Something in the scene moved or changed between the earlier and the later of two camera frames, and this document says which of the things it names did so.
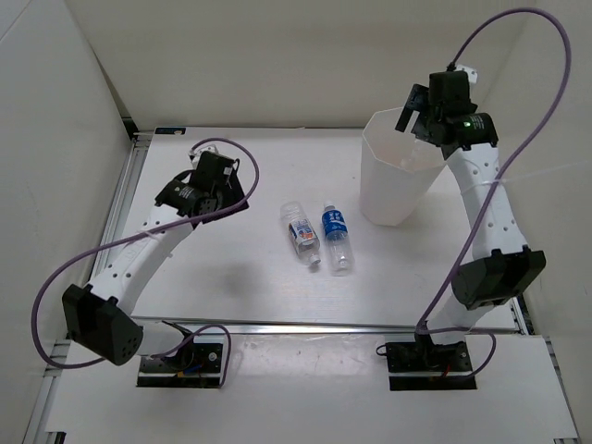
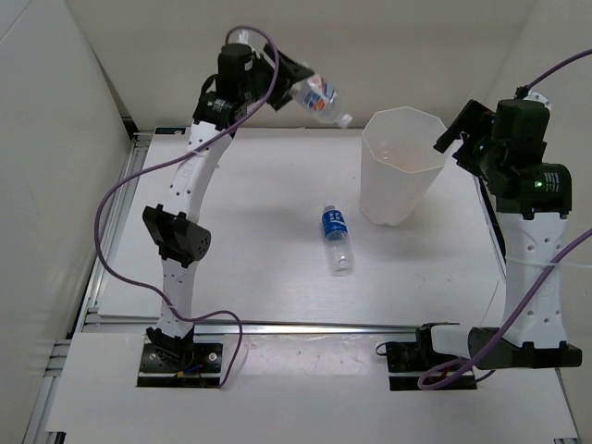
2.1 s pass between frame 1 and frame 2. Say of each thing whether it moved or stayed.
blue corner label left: stayed
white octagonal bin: stayed
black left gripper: moved
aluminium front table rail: stayed
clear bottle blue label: stayed
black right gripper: moved
